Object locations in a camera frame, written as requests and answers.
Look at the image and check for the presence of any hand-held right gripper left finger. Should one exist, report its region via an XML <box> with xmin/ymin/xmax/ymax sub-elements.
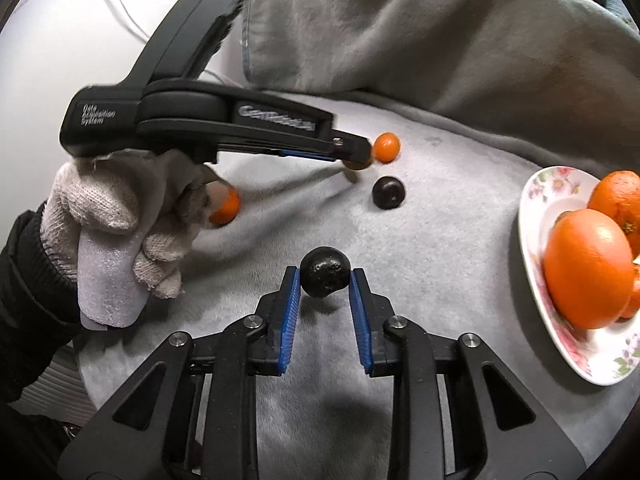
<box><xmin>59</xmin><ymin>266</ymin><xmax>302</xmax><ymax>480</ymax></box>

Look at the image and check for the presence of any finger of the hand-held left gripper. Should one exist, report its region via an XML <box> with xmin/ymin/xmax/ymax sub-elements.
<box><xmin>215</xmin><ymin>132</ymin><xmax>373</xmax><ymax>170</ymax></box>

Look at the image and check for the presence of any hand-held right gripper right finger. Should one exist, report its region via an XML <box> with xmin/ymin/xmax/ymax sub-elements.
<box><xmin>349</xmin><ymin>267</ymin><xmax>586</xmax><ymax>480</ymax></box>

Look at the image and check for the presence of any orange kumquat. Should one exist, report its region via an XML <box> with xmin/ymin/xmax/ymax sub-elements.
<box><xmin>373</xmin><ymin>132</ymin><xmax>401</xmax><ymax>164</ymax></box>

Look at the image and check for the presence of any dark plum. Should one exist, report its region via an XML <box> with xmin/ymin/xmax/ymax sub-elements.
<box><xmin>372</xmin><ymin>175</ymin><xmax>406</xmax><ymax>210</ymax></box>
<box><xmin>299</xmin><ymin>246</ymin><xmax>352</xmax><ymax>298</ymax></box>

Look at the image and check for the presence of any small mandarin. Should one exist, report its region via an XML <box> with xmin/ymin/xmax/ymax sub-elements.
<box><xmin>617</xmin><ymin>255</ymin><xmax>640</xmax><ymax>320</ymax></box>
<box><xmin>209</xmin><ymin>186</ymin><xmax>242</xmax><ymax>225</ymax></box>

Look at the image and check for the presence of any white floral plate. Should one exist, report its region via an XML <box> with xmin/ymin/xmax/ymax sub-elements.
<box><xmin>518</xmin><ymin>166</ymin><xmax>640</xmax><ymax>387</ymax></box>

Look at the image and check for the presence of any large smooth orange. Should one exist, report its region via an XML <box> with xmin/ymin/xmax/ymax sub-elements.
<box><xmin>543</xmin><ymin>209</ymin><xmax>638</xmax><ymax>330</ymax></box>

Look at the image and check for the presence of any large speckled orange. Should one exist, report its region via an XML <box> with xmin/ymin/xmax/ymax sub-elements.
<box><xmin>586</xmin><ymin>170</ymin><xmax>640</xmax><ymax>256</ymax></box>

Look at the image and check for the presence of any person's left forearm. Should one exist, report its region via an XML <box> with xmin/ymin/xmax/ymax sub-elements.
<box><xmin>0</xmin><ymin>202</ymin><xmax>83</xmax><ymax>406</ymax></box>

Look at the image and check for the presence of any person's left hand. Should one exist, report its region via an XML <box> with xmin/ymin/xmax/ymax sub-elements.
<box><xmin>40</xmin><ymin>149</ymin><xmax>226</xmax><ymax>301</ymax></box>

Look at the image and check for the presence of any light grey fleece blanket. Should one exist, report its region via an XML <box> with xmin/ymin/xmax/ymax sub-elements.
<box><xmin>75</xmin><ymin>90</ymin><xmax>640</xmax><ymax>466</ymax></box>

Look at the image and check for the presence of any white refrigerator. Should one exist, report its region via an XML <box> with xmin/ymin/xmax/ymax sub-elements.
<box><xmin>0</xmin><ymin>0</ymin><xmax>251</xmax><ymax>211</ymax></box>

